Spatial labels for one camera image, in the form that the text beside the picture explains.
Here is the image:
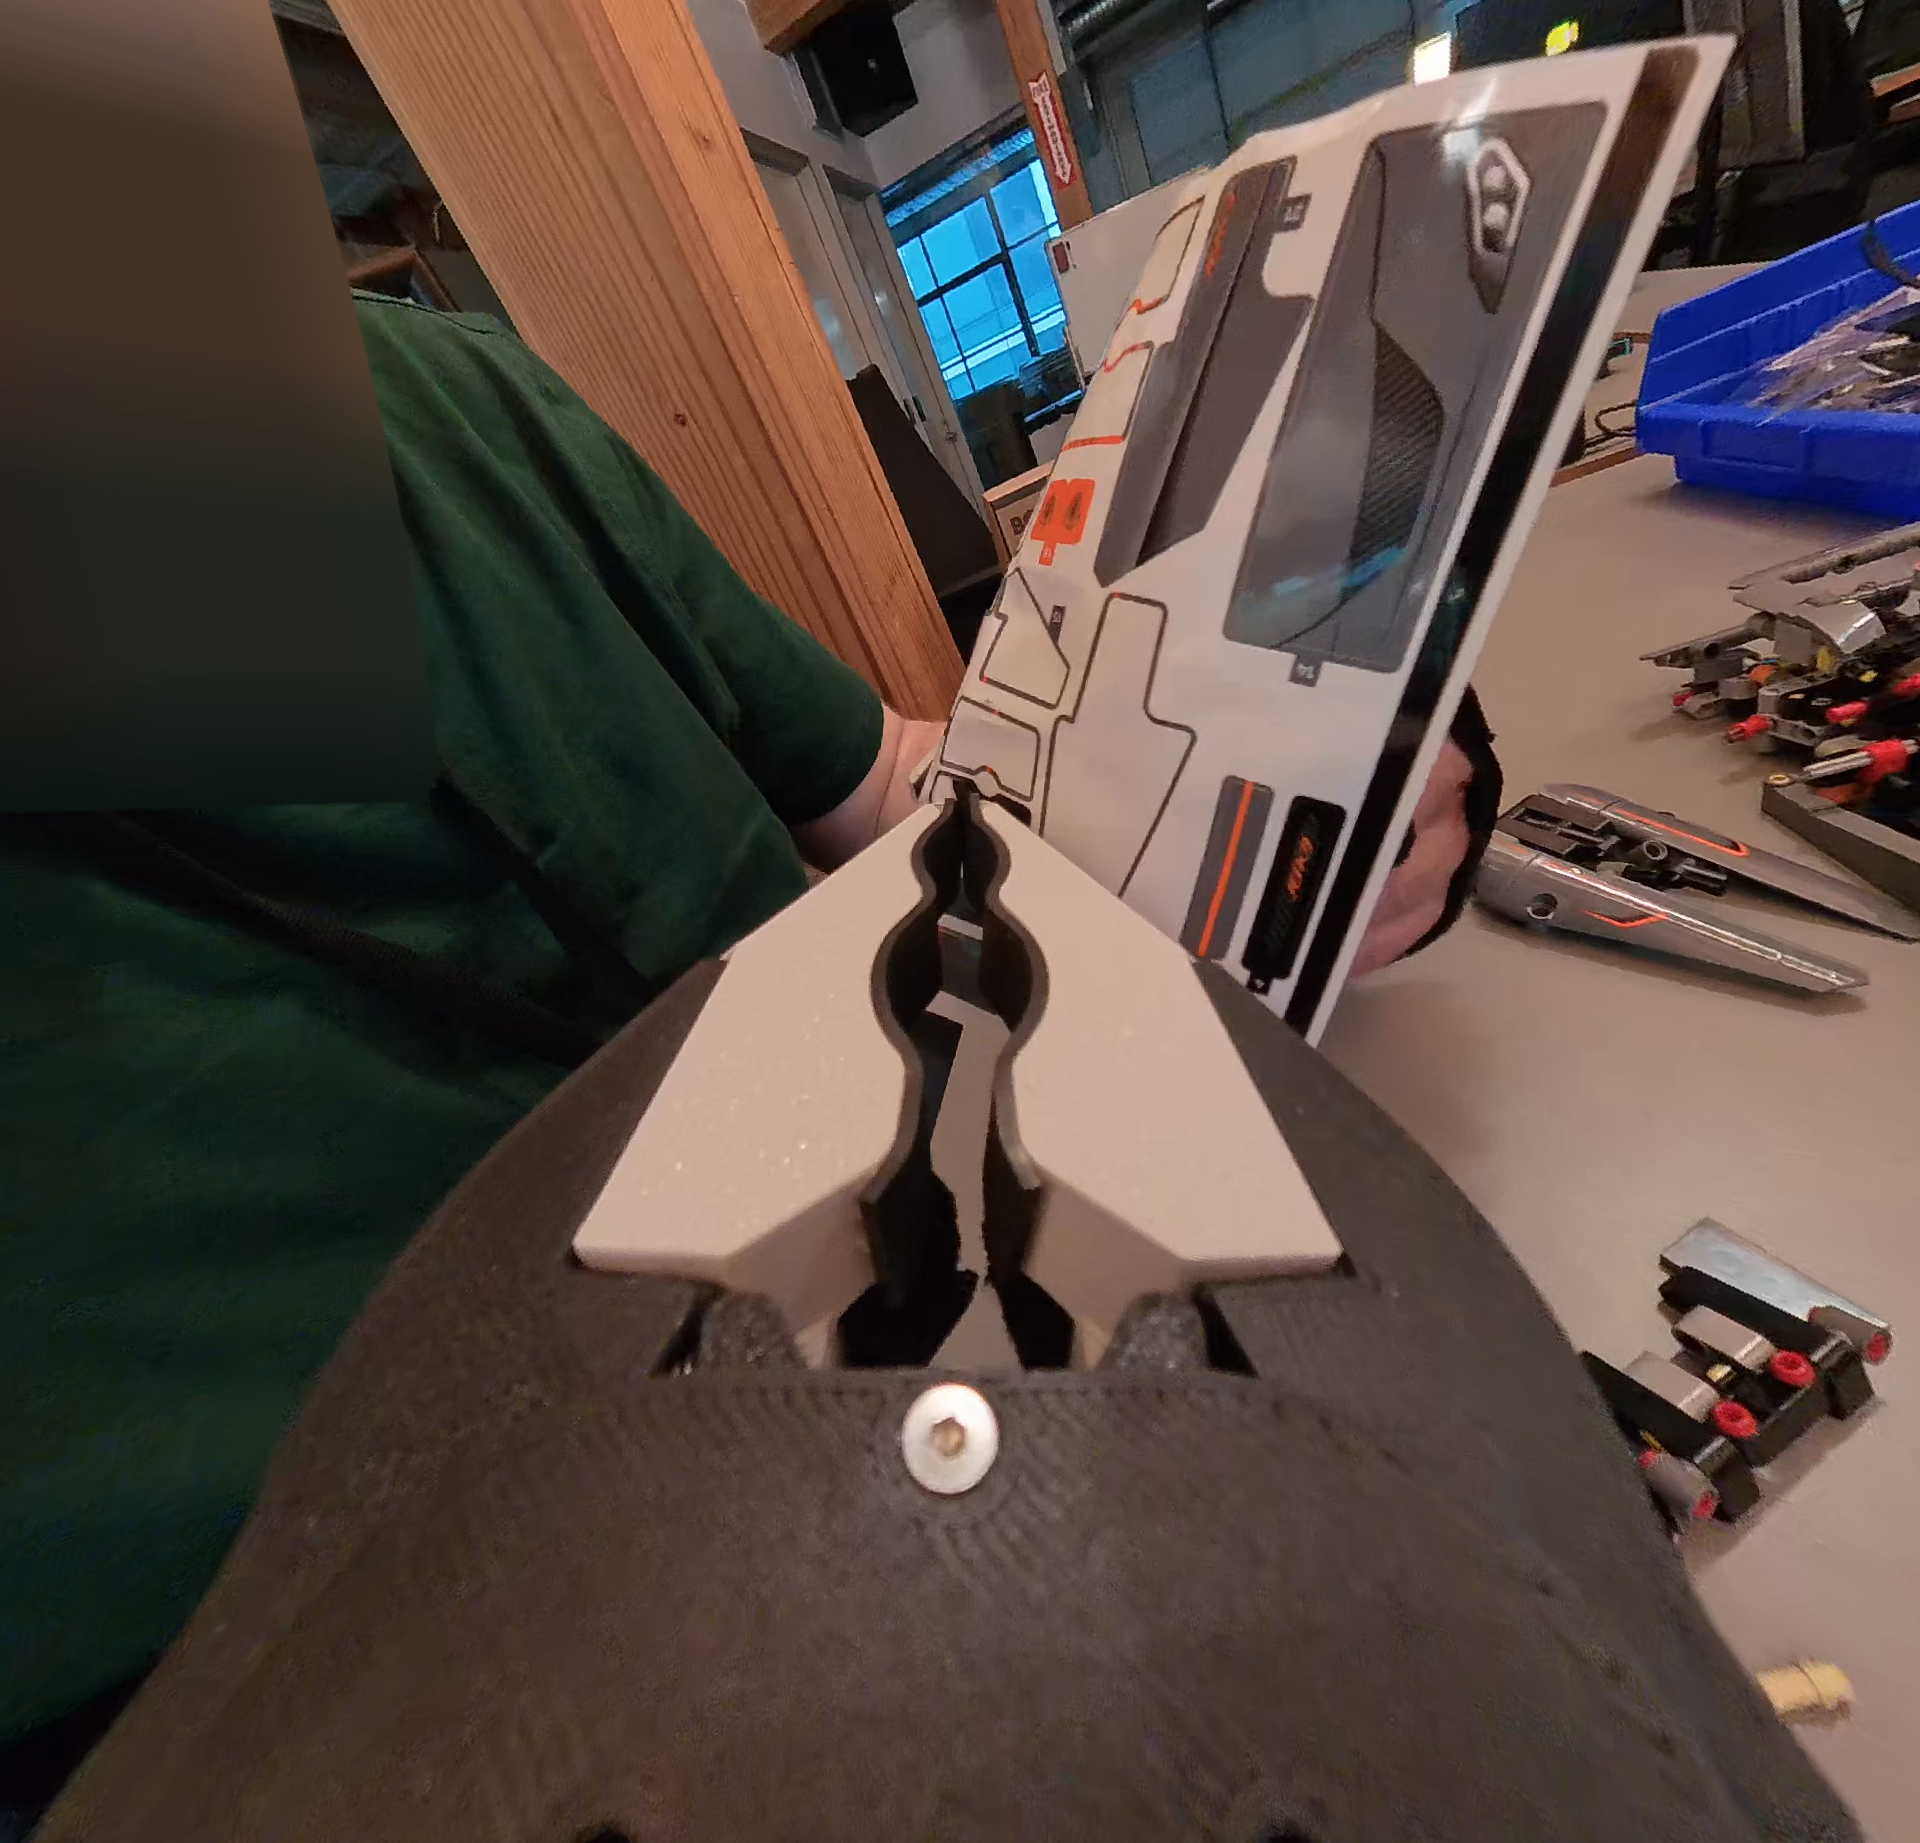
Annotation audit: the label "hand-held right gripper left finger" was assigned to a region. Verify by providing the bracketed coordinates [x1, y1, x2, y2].
[572, 802, 970, 1371]

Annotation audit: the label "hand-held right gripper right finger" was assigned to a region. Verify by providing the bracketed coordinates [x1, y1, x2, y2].
[966, 797, 1345, 1373]

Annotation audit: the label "white instruction sheet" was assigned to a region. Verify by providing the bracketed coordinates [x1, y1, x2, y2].
[918, 30, 1740, 1048]

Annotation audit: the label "person's left forearm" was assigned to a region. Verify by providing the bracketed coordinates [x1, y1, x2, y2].
[792, 700, 951, 878]

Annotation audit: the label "long silver lego wing assembly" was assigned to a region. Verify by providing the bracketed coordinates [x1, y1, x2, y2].
[1473, 784, 1920, 997]

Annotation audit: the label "dark grey lego plate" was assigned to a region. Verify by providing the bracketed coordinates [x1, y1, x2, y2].
[1760, 775, 1920, 908]

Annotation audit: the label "grey black lego chassis assembly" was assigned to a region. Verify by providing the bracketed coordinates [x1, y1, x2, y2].
[1641, 523, 1920, 802]

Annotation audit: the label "small black grey lego assembly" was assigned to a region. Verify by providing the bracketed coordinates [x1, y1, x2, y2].
[1581, 1220, 1898, 1539]

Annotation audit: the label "person's left hand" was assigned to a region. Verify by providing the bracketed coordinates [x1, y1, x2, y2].
[1354, 732, 1487, 979]

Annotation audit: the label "person's torso in green shirt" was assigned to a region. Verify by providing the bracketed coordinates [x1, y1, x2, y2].
[0, 290, 890, 1792]

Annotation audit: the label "blue plastic bin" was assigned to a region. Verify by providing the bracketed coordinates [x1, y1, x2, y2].
[1631, 241, 1920, 520]

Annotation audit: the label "cardboard box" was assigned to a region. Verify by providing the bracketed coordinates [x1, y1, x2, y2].
[983, 466, 1056, 572]

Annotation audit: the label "clear plastic bags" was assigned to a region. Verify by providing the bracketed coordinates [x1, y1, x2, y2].
[1739, 279, 1920, 421]

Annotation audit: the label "large paned window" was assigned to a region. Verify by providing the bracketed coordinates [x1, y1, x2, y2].
[883, 154, 1087, 407]

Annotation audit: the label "wooden beam with red banner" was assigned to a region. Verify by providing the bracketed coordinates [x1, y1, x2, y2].
[973, 0, 1099, 229]

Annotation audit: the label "black shoulder strap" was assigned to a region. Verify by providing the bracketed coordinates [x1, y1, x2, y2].
[46, 808, 616, 1067]

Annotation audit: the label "wide wooden post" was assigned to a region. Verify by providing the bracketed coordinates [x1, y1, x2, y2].
[284, 0, 970, 723]

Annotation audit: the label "black wall speaker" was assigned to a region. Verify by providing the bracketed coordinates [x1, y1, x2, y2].
[792, 0, 924, 137]

